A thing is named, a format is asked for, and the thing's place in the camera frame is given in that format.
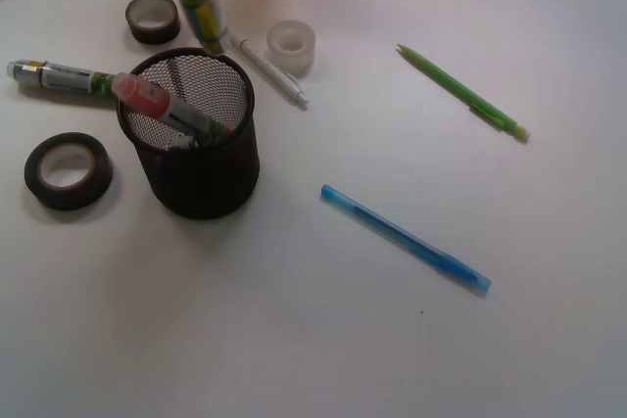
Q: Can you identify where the red marker with clear cap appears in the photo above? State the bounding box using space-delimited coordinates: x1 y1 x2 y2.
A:
111 73 232 147

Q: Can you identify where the green marker with clear cap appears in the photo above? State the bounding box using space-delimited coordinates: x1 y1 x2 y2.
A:
7 60 117 100

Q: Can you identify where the black mesh pen holder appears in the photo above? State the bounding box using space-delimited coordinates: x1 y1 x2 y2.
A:
118 47 260 220

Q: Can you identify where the light blue capped pen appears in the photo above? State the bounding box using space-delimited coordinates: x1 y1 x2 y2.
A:
320 185 491 294

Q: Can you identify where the dark brown tape roll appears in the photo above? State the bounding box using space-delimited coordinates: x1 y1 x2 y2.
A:
125 0 181 45

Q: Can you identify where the clear adhesive tape roll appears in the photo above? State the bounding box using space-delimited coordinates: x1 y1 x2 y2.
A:
266 20 316 77

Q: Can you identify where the white dotted mechanical pencil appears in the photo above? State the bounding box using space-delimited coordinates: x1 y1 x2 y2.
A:
229 31 309 110

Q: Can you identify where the black electrical tape roll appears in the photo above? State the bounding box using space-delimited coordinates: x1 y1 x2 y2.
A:
24 132 114 211

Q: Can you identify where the green mechanical pencil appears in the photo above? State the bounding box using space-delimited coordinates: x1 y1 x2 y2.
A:
397 44 530 143

